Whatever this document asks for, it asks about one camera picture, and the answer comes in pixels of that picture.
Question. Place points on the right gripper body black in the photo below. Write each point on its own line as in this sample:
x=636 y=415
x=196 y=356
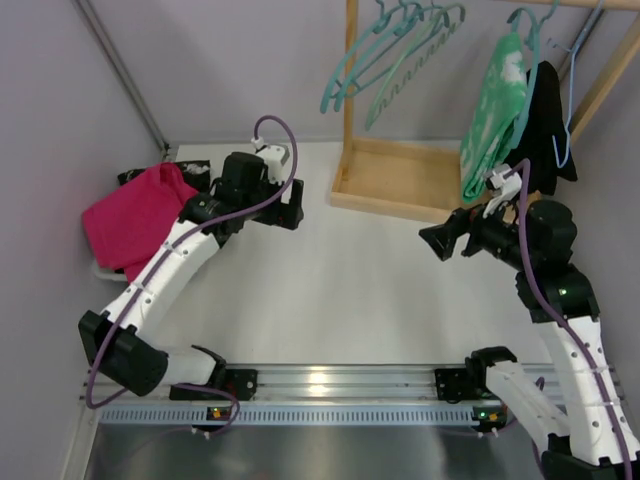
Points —
x=465 y=232

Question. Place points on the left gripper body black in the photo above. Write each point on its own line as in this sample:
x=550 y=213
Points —
x=282 y=211

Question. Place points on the green white tie-dye trousers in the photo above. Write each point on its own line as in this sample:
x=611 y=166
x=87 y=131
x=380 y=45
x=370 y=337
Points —
x=485 y=143

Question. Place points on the teal plastic hanger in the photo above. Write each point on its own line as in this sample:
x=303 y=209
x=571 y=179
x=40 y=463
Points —
x=531 y=42

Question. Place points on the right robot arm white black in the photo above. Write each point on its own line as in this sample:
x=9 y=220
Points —
x=587 y=437

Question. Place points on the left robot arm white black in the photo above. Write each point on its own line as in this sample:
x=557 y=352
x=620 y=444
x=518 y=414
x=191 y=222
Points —
x=119 y=340

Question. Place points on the black garment on hanger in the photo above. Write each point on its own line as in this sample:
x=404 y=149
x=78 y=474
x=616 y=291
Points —
x=544 y=136

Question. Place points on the teal hanger far left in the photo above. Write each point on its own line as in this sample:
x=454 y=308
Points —
x=363 y=49

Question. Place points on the light green notched hanger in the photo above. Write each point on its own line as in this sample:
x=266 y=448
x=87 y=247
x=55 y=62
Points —
x=426 y=43

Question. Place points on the black white garment under pile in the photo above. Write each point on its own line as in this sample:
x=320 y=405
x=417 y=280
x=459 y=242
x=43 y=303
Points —
x=196 y=173

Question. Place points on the wooden clothes rack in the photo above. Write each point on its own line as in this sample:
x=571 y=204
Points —
x=420 y=182

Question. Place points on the pink folded garment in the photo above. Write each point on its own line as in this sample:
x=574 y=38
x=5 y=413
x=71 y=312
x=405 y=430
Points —
x=126 y=228

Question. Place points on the white tray under clothes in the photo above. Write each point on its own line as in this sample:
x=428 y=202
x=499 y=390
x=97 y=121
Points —
x=107 y=275

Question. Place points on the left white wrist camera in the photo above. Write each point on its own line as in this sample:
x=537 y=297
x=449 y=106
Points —
x=275 y=157

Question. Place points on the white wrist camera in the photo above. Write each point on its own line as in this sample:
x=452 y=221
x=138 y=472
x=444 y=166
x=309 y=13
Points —
x=504 y=184
x=275 y=157

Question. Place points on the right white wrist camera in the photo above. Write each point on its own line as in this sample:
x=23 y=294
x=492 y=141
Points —
x=504 y=184

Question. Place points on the blue wire hanger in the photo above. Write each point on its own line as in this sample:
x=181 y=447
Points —
x=567 y=100

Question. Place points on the aluminium mounting rail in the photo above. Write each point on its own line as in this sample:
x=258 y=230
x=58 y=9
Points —
x=299 y=395

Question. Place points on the grey corner wall profile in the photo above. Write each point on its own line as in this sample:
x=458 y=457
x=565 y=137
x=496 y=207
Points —
x=97 y=28

